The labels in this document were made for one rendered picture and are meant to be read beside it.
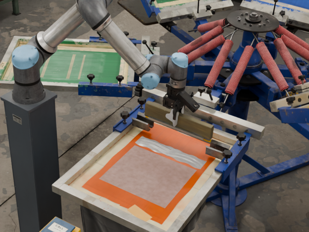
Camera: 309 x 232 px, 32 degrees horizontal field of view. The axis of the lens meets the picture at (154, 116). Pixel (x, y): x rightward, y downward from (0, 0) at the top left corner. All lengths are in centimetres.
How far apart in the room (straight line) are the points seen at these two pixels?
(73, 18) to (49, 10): 404
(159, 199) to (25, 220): 92
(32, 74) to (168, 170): 75
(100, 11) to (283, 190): 224
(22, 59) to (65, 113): 219
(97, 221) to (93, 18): 91
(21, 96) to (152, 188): 72
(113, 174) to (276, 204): 168
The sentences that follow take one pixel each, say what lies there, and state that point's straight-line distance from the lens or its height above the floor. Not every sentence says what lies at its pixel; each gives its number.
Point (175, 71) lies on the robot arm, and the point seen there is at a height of 138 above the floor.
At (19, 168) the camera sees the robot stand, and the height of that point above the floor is 80.
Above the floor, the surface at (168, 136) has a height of 95.
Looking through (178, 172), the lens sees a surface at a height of 95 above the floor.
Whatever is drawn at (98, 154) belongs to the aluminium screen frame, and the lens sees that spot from 256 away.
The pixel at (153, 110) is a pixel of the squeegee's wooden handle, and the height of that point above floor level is 112.
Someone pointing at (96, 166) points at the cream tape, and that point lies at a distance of 253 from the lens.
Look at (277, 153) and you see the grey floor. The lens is 435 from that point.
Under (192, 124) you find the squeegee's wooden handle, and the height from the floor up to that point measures 112.
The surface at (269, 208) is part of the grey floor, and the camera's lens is 385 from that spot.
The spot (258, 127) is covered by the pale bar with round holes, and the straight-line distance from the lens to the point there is 273.
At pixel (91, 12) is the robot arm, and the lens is 225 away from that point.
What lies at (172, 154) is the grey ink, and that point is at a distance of 261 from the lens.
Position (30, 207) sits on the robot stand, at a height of 56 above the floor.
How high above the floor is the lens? 257
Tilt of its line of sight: 34 degrees down
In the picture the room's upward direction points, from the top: 3 degrees clockwise
